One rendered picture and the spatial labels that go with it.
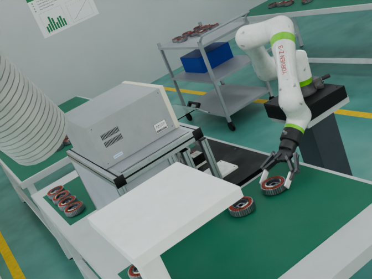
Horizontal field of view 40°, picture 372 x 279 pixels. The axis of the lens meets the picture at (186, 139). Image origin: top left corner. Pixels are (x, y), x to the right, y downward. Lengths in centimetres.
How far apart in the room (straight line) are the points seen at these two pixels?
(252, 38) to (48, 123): 152
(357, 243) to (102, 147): 106
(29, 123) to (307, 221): 120
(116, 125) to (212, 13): 668
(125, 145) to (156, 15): 614
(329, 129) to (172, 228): 181
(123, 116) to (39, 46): 549
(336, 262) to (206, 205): 57
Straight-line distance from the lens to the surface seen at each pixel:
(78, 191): 314
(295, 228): 197
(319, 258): 180
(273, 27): 248
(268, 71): 282
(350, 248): 181
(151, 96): 220
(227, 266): 191
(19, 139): 114
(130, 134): 218
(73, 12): 774
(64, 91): 769
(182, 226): 133
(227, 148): 275
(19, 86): 110
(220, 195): 139
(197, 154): 243
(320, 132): 295
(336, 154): 307
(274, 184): 225
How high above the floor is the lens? 185
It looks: 21 degrees down
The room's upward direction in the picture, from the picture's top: 23 degrees counter-clockwise
